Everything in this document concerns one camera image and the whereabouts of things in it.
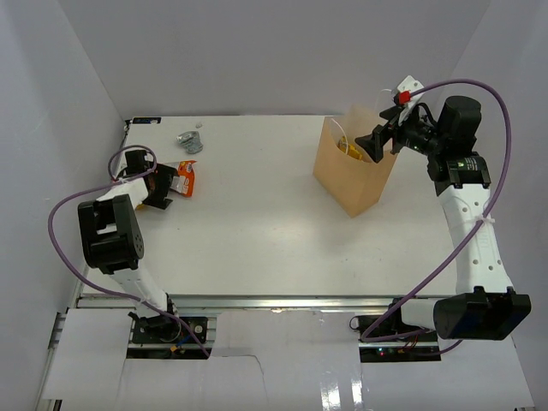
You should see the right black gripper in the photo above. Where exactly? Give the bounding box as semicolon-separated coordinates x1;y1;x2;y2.
356;102;447;163

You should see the orange white snack bag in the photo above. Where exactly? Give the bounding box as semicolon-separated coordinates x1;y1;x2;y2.
169;160;196;198

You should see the yellow snack bar wrapper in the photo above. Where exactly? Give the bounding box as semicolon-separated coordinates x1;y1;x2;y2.
337;136;372;163

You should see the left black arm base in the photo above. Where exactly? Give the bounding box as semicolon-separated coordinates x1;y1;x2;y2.
131;317;208;345

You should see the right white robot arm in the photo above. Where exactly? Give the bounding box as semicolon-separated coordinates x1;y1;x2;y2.
355;96;532;342

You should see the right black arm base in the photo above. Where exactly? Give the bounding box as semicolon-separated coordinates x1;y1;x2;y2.
348;315;436;343

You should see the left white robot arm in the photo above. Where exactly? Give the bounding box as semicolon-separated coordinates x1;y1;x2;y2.
77;145;181;342

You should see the brown paper bag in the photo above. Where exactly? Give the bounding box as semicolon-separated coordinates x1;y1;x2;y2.
313;104;397;217

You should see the silver grey foil packet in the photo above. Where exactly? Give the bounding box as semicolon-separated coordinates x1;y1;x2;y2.
176;130;204;154

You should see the left table logo sticker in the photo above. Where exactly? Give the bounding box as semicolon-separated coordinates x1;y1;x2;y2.
131;116;162;124

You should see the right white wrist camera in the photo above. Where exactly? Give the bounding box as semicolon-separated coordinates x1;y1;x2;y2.
393;75;424;126

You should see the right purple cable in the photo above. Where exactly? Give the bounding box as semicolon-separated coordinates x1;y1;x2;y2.
361;79;513;357

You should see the purple cable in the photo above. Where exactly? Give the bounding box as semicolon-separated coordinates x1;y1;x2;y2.
361;79;513;357
47;145;211;359

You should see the aluminium table frame rail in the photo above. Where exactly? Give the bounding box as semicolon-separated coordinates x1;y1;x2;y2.
46;115;455;356

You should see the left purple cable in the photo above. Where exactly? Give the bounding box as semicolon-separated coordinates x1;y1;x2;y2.
47;145;211;359

